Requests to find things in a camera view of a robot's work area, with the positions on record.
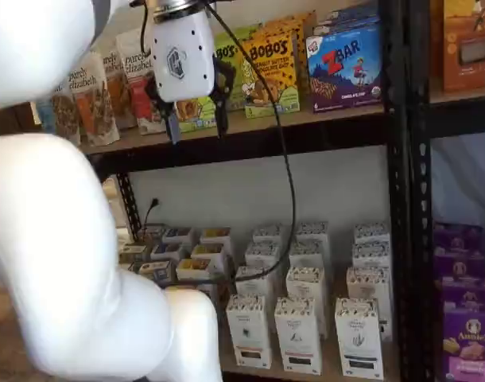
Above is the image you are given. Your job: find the purple Annie's snack box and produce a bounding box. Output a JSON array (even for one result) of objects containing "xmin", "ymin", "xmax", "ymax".
[
  {"xmin": 435, "ymin": 248, "xmax": 485, "ymax": 283},
  {"xmin": 443, "ymin": 308, "xmax": 485, "ymax": 382},
  {"xmin": 433, "ymin": 222, "xmax": 484, "ymax": 255},
  {"xmin": 440, "ymin": 278, "xmax": 485, "ymax": 315}
]

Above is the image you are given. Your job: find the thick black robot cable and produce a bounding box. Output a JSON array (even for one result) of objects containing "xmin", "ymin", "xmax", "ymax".
[{"xmin": 162, "ymin": 0, "xmax": 297, "ymax": 288}]

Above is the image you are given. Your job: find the white box green strip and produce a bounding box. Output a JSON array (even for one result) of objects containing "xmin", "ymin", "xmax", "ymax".
[
  {"xmin": 345, "ymin": 266, "xmax": 394, "ymax": 343},
  {"xmin": 351, "ymin": 241, "xmax": 391, "ymax": 271},
  {"xmin": 334, "ymin": 297, "xmax": 385, "ymax": 382},
  {"xmin": 353, "ymin": 222, "xmax": 390, "ymax": 246}
]

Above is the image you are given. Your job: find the black power plug cord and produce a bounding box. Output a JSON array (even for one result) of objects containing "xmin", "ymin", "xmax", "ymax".
[{"xmin": 140, "ymin": 197, "xmax": 163, "ymax": 240}]

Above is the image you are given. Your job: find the orange label granola bag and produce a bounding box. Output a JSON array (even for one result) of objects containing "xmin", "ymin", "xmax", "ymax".
[
  {"xmin": 68, "ymin": 50, "xmax": 121, "ymax": 147},
  {"xmin": 100, "ymin": 39, "xmax": 137, "ymax": 131}
]

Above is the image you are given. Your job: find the black metal shelf rack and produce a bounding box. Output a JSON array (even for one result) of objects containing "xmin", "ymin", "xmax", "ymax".
[
  {"xmin": 407, "ymin": 0, "xmax": 485, "ymax": 382},
  {"xmin": 83, "ymin": 0, "xmax": 413, "ymax": 382}
]

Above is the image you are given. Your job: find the yellow purely elizabeth box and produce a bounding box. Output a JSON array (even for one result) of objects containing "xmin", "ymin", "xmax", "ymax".
[
  {"xmin": 200, "ymin": 226, "xmax": 232, "ymax": 247},
  {"xmin": 174, "ymin": 257, "xmax": 223, "ymax": 286},
  {"xmin": 189, "ymin": 243, "xmax": 227, "ymax": 275}
]

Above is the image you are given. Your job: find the blue Z Bar box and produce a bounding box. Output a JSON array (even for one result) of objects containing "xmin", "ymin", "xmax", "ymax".
[
  {"xmin": 312, "ymin": 14, "xmax": 382, "ymax": 39},
  {"xmin": 305, "ymin": 26, "xmax": 386, "ymax": 114},
  {"xmin": 325, "ymin": 0, "xmax": 381, "ymax": 21}
]

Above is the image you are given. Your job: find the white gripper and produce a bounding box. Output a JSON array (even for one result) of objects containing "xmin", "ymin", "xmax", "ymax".
[{"xmin": 145, "ymin": 10, "xmax": 238, "ymax": 145}]

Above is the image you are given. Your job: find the orange snack box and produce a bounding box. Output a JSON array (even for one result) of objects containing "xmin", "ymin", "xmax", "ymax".
[
  {"xmin": 430, "ymin": 0, "xmax": 446, "ymax": 76},
  {"xmin": 443, "ymin": 0, "xmax": 485, "ymax": 93}
]

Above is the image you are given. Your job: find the yellow Bobo's peanut butter box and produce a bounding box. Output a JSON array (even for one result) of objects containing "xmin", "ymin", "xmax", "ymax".
[
  {"xmin": 288, "ymin": 10, "xmax": 318, "ymax": 96},
  {"xmin": 262, "ymin": 18, "xmax": 309, "ymax": 100},
  {"xmin": 240, "ymin": 32, "xmax": 302, "ymax": 119}
]

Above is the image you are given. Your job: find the white box pink strip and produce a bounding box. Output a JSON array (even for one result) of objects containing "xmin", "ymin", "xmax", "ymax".
[
  {"xmin": 289, "ymin": 238, "xmax": 328, "ymax": 271},
  {"xmin": 285, "ymin": 265, "xmax": 328, "ymax": 339},
  {"xmin": 274, "ymin": 296, "xmax": 323, "ymax": 376},
  {"xmin": 295, "ymin": 221, "xmax": 331, "ymax": 244}
]

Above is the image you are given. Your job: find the thin black cable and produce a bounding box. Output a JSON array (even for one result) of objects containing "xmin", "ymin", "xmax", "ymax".
[{"xmin": 140, "ymin": 0, "xmax": 153, "ymax": 57}]

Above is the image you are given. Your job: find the purely elizabeth granola bag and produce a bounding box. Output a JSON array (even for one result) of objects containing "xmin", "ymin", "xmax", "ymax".
[
  {"xmin": 114, "ymin": 26, "xmax": 152, "ymax": 57},
  {"xmin": 51, "ymin": 77, "xmax": 81, "ymax": 146}
]

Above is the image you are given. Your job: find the blue label granola bag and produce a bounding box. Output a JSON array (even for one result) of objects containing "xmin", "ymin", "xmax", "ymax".
[{"xmin": 37, "ymin": 99, "xmax": 56, "ymax": 134}]

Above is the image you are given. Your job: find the red label granola bag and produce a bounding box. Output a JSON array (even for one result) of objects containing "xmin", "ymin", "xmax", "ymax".
[{"xmin": 124, "ymin": 39, "xmax": 166, "ymax": 136}]

